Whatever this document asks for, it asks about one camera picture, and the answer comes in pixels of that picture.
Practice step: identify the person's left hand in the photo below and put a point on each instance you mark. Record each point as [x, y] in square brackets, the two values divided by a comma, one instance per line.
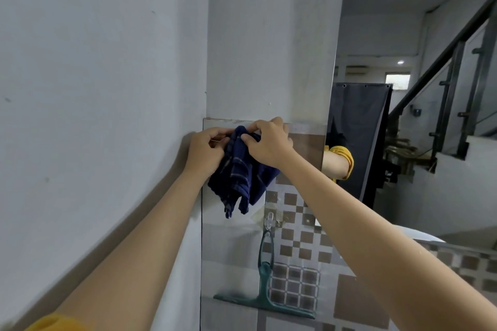
[204, 152]

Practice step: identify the person's right hand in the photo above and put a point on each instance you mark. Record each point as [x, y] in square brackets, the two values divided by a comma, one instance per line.
[271, 144]

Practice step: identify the person's right thumb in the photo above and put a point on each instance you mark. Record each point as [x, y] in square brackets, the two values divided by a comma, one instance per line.
[249, 139]

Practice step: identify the person's left fingers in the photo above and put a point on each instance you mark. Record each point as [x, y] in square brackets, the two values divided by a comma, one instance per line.
[222, 136]

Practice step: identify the dark blue checked cloth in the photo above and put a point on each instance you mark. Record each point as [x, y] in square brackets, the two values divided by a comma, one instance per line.
[240, 175]

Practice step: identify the person's left forearm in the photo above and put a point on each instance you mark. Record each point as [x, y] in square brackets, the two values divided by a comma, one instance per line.
[143, 245]

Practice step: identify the person's right forearm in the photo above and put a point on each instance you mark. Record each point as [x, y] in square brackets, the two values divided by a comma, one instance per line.
[372, 257]

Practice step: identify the black hanging curtain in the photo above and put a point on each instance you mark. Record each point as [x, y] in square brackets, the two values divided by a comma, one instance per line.
[355, 136]

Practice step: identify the green window squeegee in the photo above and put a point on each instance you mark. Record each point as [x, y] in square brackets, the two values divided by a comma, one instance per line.
[264, 284]

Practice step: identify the small window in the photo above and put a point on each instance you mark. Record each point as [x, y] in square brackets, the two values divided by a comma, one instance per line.
[397, 81]

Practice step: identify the cluttered wooden table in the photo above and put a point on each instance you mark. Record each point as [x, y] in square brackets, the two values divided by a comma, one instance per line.
[407, 158]

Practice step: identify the white basin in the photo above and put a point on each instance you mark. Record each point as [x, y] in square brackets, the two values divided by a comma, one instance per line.
[421, 234]

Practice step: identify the black stair railing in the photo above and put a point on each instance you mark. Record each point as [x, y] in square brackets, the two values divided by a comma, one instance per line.
[452, 82]

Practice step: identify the yellow shirt sleeve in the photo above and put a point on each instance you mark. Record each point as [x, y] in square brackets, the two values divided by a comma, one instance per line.
[50, 323]

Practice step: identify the clear adhesive wall hook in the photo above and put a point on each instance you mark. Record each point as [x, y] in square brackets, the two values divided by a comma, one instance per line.
[268, 220]

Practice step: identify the wall mirror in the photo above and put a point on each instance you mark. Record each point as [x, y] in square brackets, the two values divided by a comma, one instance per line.
[229, 249]

